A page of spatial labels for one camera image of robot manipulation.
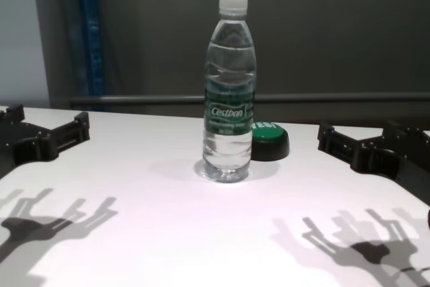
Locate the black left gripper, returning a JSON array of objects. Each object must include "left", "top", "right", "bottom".
[{"left": 0, "top": 104, "right": 91, "bottom": 179}]

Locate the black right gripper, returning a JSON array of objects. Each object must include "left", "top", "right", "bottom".
[{"left": 317, "top": 119, "right": 430, "bottom": 207}]

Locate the clear water bottle green label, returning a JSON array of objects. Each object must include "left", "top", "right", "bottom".
[{"left": 201, "top": 0, "right": 257, "bottom": 183}]

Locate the green YES button black base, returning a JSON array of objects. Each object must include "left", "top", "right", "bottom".
[{"left": 251, "top": 120, "right": 290, "bottom": 161}]

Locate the blue vertical post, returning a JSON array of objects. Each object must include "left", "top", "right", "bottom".
[{"left": 76, "top": 0, "right": 107, "bottom": 97}]

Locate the thin grey horizontal rail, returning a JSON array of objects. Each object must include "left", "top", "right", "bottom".
[{"left": 69, "top": 91, "right": 430, "bottom": 109}]

